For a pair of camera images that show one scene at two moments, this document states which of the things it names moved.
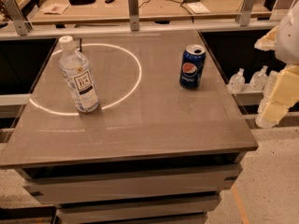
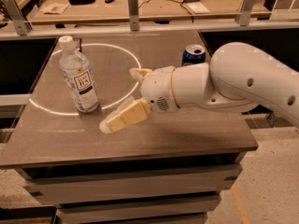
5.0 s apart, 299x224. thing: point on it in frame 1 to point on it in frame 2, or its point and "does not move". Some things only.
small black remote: (109, 0) does not move
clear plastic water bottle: (78, 74) does not move
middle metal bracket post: (133, 1) does not move
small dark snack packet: (78, 43) does not move
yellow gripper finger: (268, 41) to (139, 73)
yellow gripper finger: (281, 92) to (135, 110)
